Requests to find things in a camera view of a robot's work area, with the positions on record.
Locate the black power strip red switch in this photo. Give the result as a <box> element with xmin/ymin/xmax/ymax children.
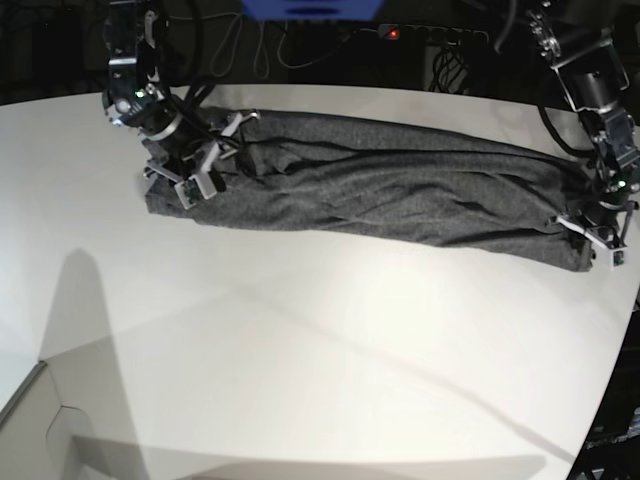
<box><xmin>377</xmin><ymin>23</ymin><xmax>489</xmax><ymax>46</ymax></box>

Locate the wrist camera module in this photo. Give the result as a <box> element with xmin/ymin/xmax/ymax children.
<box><xmin>606</xmin><ymin>247</ymin><xmax>626</xmax><ymax>270</ymax></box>
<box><xmin>174</xmin><ymin>174</ymin><xmax>218</xmax><ymax>210</ymax></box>

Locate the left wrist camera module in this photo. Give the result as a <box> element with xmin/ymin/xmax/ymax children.
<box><xmin>606</xmin><ymin>247</ymin><xmax>626</xmax><ymax>270</ymax></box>

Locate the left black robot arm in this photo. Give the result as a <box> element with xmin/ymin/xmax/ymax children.
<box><xmin>487</xmin><ymin>1</ymin><xmax>639</xmax><ymax>265</ymax></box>

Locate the grey long-sleeve t-shirt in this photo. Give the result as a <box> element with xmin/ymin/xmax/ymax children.
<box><xmin>145</xmin><ymin>110</ymin><xmax>592</xmax><ymax>272</ymax></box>

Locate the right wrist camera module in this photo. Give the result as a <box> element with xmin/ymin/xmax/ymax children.
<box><xmin>174</xmin><ymin>174</ymin><xmax>218</xmax><ymax>210</ymax></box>

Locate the white looped cable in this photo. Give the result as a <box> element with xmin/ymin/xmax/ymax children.
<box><xmin>208</xmin><ymin>11</ymin><xmax>351</xmax><ymax>79</ymax></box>

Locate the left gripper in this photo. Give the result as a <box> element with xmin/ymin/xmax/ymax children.
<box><xmin>551</xmin><ymin>204</ymin><xmax>630</xmax><ymax>253</ymax></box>

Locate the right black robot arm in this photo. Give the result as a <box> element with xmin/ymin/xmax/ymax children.
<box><xmin>102</xmin><ymin>1</ymin><xmax>260</xmax><ymax>209</ymax></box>

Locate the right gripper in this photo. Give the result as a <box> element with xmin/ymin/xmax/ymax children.
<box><xmin>143</xmin><ymin>110</ymin><xmax>261</xmax><ymax>193</ymax></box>

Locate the blue plastic panel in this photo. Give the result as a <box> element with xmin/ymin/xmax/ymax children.
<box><xmin>242</xmin><ymin>0</ymin><xmax>383</xmax><ymax>21</ymax></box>

